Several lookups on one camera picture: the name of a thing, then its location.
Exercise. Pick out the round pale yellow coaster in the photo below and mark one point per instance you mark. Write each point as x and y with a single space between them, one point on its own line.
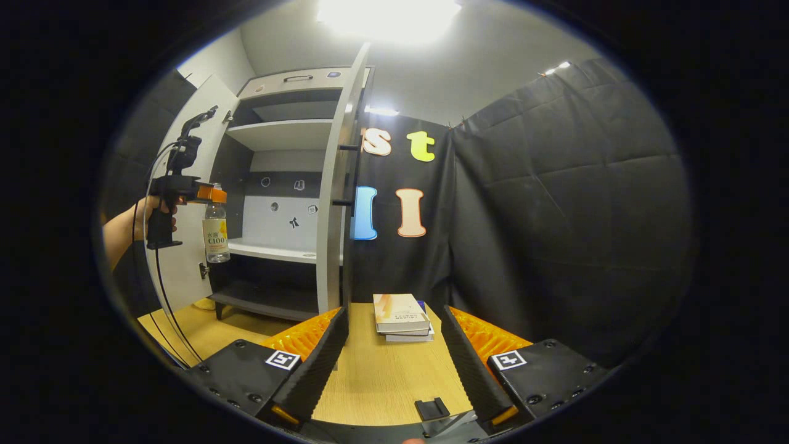
204 304

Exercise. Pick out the large ceiling light panel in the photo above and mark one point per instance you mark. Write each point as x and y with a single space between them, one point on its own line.
388 18

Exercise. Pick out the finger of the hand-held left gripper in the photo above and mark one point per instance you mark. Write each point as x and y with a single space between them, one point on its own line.
212 195

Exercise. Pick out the black backdrop cloth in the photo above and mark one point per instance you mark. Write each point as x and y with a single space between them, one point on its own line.
555 216

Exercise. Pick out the clear plastic bottle orange label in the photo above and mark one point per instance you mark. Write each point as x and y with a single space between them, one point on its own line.
216 243

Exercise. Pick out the small ceiling light panel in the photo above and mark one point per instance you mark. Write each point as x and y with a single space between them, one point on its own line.
382 111
556 67

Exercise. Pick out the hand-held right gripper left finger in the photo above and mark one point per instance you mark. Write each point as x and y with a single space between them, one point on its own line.
314 376

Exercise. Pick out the grey cabinet drawer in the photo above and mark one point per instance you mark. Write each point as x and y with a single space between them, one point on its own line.
277 86

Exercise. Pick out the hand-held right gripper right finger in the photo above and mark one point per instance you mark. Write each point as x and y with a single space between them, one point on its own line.
468 370

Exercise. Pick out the grey open cabinet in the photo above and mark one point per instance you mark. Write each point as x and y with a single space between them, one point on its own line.
283 132

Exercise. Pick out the beige cover book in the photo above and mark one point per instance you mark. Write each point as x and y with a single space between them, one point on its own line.
399 311

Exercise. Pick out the white book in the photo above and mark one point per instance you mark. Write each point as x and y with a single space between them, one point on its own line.
410 337

